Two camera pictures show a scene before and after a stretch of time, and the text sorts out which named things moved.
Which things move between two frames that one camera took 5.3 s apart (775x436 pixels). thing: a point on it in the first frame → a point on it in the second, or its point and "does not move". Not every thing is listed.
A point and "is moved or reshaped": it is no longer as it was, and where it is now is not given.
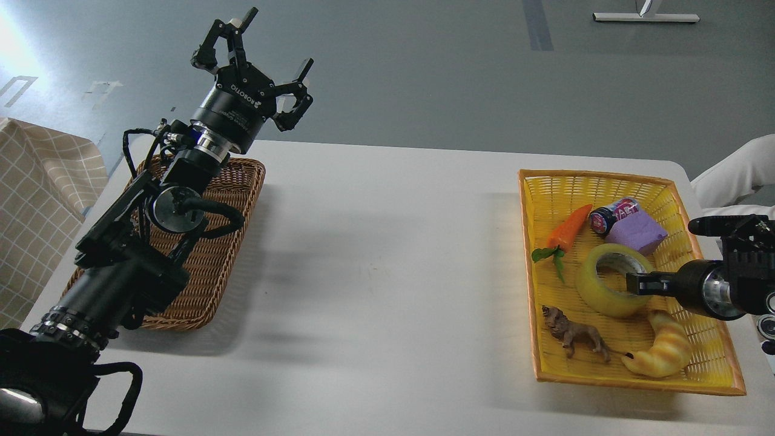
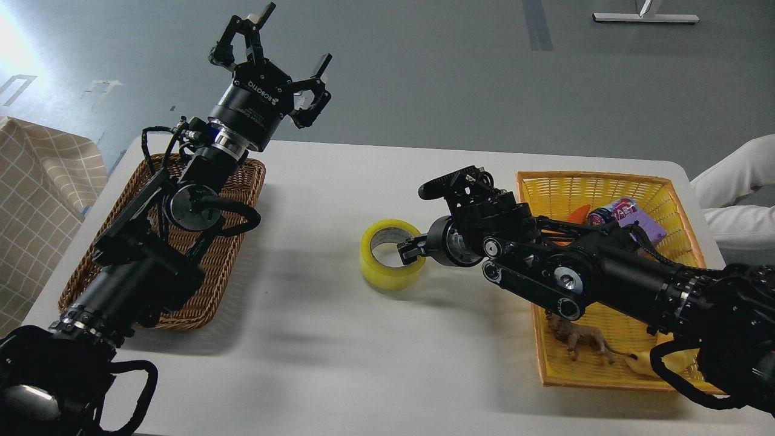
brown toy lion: (572, 335) does not move
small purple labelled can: (601, 219) does not move
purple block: (637, 230) does not move
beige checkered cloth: (48, 180) does not move
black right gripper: (705, 286) → (450, 241)
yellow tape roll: (603, 300) is moved or reshaped
